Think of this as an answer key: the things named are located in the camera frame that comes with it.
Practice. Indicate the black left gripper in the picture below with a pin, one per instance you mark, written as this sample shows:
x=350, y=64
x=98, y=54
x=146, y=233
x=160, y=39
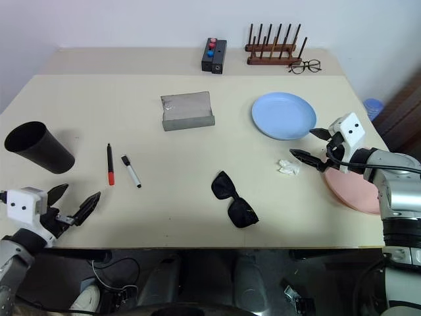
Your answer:
x=54, y=224

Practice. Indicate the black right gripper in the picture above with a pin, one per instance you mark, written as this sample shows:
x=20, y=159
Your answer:
x=335, y=146

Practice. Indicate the white tissue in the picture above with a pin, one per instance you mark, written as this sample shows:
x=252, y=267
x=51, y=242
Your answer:
x=287, y=167

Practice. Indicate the light blue plate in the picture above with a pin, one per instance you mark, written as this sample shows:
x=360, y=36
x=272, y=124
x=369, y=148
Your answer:
x=283, y=115

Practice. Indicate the red and black marker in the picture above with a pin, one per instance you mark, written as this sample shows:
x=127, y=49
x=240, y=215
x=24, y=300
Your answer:
x=110, y=164

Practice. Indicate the white and black marker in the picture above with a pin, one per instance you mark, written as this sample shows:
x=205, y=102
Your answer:
x=132, y=172

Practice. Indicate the black sunglasses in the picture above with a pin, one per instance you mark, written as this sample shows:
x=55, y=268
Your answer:
x=241, y=212

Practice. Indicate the grey glasses case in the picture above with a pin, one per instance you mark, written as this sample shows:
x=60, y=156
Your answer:
x=187, y=110

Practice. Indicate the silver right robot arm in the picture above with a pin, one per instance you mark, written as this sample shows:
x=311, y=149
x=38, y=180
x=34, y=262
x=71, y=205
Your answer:
x=394, y=194

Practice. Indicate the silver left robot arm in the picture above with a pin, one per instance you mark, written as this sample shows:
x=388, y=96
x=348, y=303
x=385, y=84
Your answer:
x=13, y=263

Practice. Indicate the black pen holder cup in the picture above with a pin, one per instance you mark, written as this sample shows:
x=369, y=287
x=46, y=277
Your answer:
x=42, y=153

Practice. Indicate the pink plate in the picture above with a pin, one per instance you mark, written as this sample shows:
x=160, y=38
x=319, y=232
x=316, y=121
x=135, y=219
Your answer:
x=355, y=191

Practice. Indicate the blue water bottle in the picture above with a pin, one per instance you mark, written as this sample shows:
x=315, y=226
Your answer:
x=374, y=107

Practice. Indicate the dark-framed eyeglasses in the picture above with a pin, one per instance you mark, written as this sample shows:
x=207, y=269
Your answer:
x=314, y=63

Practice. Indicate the dark brown wooden furniture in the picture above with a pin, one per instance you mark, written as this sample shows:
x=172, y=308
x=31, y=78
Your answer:
x=404, y=112

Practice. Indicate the brown wooden peg rack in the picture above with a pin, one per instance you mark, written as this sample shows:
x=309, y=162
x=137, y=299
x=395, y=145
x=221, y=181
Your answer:
x=273, y=61

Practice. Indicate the white shoe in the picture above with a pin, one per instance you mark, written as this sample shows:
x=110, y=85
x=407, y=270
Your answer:
x=87, y=298

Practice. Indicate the dark rounded grey shape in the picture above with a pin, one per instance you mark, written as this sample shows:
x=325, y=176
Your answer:
x=158, y=279
x=250, y=283

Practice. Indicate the black box with coloured buttons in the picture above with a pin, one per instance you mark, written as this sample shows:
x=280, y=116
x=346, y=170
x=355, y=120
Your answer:
x=208, y=59

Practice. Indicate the small metal clamp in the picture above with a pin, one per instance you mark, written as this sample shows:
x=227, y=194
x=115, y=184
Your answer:
x=297, y=299

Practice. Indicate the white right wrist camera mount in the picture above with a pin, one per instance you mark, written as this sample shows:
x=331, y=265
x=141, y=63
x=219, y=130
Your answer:
x=352, y=130

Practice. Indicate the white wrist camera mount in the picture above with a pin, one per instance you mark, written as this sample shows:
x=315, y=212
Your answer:
x=352, y=130
x=23, y=205

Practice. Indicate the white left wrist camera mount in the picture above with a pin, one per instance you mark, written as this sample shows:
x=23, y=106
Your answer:
x=23, y=205

